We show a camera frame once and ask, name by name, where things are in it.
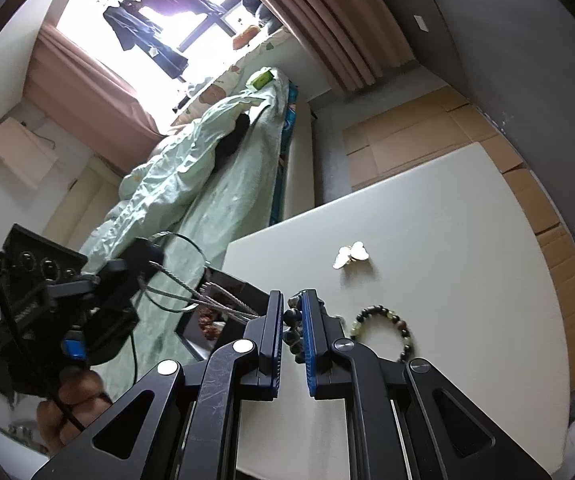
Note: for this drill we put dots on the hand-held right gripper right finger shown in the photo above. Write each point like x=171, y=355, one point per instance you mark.
x=310, y=345

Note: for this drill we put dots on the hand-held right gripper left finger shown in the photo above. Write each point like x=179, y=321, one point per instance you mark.
x=276, y=345

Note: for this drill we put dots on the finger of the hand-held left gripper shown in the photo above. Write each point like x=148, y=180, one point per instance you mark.
x=145, y=252
x=114, y=277

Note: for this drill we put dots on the black box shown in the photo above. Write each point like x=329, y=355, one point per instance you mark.
x=240, y=287

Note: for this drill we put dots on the person's left hand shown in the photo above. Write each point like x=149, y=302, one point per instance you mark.
x=74, y=397

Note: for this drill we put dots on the beige headboard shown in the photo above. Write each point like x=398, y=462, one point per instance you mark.
x=79, y=200

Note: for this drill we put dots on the pale green quilt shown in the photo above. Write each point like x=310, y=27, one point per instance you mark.
x=177, y=175

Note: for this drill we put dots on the white butterfly hair clip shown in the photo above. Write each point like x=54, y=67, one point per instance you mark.
x=352, y=255

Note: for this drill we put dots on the bed with green sheet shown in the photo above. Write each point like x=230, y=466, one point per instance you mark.
x=247, y=170

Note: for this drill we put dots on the black cloth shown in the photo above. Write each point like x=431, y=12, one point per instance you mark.
x=232, y=142

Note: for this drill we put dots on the pink curtain beside headboard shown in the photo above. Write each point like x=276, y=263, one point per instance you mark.
x=92, y=95

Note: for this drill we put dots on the printed window seat cushion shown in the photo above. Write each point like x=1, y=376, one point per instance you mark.
x=222, y=87

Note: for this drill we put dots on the hanging purple shirt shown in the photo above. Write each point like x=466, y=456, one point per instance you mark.
x=152, y=45

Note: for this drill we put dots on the green box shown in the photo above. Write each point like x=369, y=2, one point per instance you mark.
x=261, y=79

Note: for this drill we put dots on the orange plush toy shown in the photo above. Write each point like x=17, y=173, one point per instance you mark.
x=246, y=36

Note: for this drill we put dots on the flattened cardboard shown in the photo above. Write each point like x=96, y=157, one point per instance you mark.
x=417, y=130

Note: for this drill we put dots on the dark cushions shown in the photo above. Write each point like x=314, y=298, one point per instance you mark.
x=260, y=7

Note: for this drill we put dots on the pink curtain beside dark wall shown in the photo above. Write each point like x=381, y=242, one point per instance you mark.
x=327, y=25

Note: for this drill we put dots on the white wall socket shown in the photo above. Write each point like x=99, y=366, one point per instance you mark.
x=420, y=22

